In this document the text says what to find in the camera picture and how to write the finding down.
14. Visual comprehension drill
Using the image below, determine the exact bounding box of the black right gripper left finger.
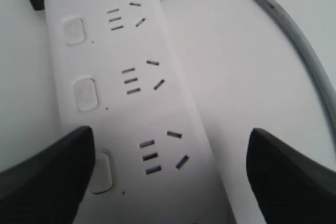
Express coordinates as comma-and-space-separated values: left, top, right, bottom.
1, 126, 95, 223

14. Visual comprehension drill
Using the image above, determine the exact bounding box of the grey power cable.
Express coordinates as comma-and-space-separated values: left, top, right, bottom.
217, 0, 336, 96

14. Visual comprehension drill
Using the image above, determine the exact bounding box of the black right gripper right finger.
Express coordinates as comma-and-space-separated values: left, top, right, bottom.
247, 128, 335, 223

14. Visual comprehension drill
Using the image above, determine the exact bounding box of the white five-outlet power strip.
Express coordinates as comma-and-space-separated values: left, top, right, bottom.
45, 0, 228, 223

